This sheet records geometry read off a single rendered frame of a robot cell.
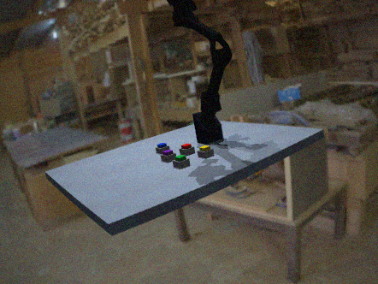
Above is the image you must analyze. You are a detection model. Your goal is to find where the yellow button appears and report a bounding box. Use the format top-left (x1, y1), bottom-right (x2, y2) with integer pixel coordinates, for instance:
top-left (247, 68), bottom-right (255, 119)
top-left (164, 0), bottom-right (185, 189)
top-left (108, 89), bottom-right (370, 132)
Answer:
top-left (197, 145), bottom-right (214, 158)

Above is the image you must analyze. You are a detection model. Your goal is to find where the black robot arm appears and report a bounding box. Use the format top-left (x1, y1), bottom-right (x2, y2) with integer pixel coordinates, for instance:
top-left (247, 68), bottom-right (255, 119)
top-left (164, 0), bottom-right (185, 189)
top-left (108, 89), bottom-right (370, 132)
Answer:
top-left (173, 0), bottom-right (232, 126)

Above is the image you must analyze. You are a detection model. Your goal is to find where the green button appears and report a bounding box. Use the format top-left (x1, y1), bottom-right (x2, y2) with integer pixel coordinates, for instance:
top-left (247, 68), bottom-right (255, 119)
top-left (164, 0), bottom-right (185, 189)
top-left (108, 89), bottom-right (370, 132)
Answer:
top-left (173, 155), bottom-right (190, 169)

